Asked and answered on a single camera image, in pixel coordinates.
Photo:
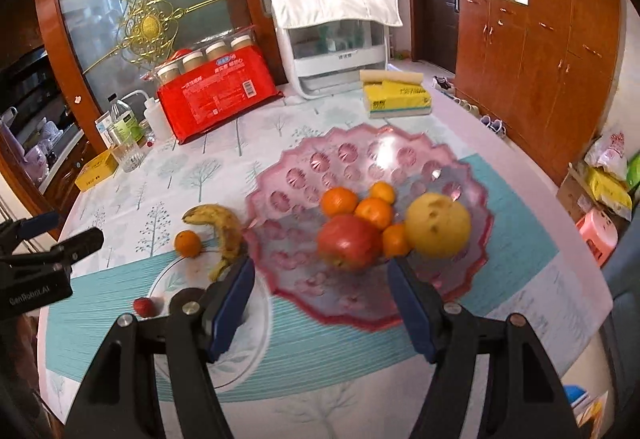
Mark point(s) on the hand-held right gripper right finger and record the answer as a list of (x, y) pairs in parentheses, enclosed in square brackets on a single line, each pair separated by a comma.
[(410, 309)]

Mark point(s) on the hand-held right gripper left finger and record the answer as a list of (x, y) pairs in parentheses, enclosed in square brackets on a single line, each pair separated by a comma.
[(232, 311)]

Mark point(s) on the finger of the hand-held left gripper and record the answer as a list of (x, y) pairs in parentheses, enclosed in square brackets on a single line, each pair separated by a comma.
[(40, 222), (80, 241)]

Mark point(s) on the white round plate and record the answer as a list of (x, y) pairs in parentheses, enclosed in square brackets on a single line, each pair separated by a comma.
[(260, 334)]

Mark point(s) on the spotted yellow banana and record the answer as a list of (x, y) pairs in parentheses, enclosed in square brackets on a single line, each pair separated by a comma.
[(222, 231)]

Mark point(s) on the yellow-green apple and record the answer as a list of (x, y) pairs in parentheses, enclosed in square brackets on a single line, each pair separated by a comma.
[(437, 224)]

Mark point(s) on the red lychee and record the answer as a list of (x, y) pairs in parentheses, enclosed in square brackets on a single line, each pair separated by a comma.
[(142, 307)]

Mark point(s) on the red apple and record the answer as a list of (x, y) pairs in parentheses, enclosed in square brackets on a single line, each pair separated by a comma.
[(350, 241)]

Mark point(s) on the small orange tangerine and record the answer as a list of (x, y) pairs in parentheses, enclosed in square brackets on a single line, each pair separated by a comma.
[(382, 191)]

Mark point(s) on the pink scalloped plastic fruit tray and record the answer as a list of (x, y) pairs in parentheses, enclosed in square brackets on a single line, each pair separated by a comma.
[(310, 179)]

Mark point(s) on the yellow cardboard box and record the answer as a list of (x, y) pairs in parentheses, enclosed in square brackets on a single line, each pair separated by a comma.
[(97, 169)]

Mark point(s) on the clear drinking glass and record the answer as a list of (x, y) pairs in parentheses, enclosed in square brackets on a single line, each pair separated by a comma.
[(127, 156)]

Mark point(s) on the small white carton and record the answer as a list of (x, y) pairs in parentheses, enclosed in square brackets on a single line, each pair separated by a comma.
[(104, 129)]

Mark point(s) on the clear bottle green label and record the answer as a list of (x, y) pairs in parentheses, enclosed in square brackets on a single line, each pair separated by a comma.
[(125, 126)]

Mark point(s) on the white squeeze bottle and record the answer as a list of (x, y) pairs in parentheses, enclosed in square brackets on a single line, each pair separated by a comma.
[(156, 121)]

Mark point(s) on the beige lidded jar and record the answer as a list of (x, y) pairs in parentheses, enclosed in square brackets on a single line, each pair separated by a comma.
[(167, 74)]

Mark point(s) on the open cardboard box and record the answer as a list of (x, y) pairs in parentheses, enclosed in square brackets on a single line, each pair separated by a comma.
[(570, 194)]

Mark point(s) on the pink plastic stool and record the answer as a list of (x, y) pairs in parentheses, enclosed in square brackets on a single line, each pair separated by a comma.
[(597, 234)]

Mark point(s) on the pair of small shoes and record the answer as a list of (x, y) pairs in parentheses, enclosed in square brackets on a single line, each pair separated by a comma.
[(493, 125), (443, 83), (468, 105)]

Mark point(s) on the red paper cup pack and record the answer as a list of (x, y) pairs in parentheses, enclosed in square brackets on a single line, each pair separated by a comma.
[(220, 94)]

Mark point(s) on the yellow tissue pack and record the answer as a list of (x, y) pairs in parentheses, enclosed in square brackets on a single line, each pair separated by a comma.
[(397, 99)]

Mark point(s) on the gold door ornament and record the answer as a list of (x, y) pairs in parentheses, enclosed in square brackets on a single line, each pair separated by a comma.
[(147, 24)]

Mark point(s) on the yellow plastic bag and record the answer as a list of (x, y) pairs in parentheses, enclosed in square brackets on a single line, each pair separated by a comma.
[(607, 189)]

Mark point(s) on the white countertop appliance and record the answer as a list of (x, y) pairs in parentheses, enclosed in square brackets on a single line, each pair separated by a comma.
[(340, 64)]

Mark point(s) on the white cloth cover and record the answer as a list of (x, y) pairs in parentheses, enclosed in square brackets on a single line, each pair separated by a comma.
[(335, 1)]

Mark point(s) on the wooden wall cabinet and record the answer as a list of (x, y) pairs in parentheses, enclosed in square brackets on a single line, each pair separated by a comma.
[(550, 44)]

